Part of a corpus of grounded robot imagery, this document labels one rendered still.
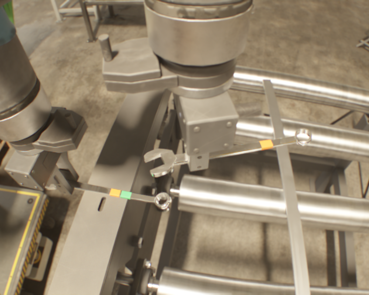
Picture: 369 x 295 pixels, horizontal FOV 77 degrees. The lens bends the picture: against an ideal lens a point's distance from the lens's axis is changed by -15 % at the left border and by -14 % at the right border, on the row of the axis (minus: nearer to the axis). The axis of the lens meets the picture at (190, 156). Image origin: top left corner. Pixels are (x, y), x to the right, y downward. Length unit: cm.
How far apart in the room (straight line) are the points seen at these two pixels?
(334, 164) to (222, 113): 153
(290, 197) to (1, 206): 155
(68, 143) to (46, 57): 310
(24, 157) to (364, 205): 89
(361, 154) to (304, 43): 252
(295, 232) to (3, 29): 75
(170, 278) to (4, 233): 118
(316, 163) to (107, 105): 174
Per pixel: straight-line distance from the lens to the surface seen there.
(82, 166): 206
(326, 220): 86
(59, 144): 36
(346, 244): 154
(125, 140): 57
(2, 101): 34
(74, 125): 36
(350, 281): 150
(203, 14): 20
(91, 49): 327
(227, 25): 21
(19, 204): 171
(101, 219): 49
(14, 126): 36
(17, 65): 34
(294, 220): 78
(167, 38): 21
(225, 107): 25
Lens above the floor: 160
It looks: 55 degrees down
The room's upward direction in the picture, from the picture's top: straight up
